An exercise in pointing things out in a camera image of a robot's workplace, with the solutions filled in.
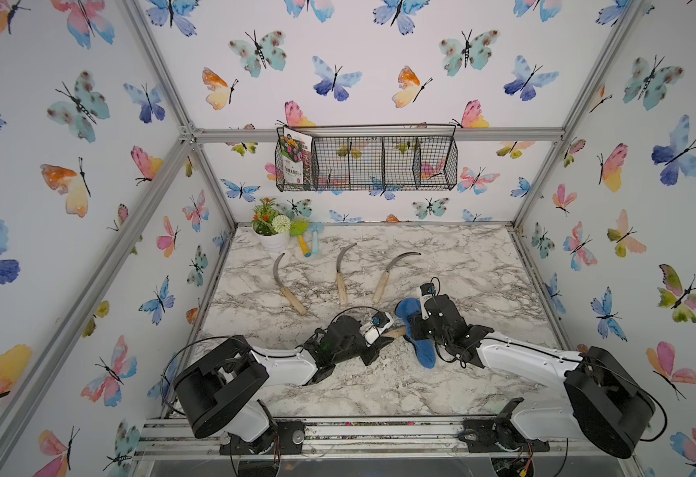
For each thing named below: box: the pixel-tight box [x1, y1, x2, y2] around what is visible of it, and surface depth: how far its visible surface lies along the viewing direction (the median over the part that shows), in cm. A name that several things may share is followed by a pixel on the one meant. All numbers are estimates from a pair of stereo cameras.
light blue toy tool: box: [308, 221, 325, 255], surface depth 116 cm
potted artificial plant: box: [250, 196, 292, 253], surface depth 106 cm
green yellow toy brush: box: [289, 219, 312, 258], surface depth 117 cm
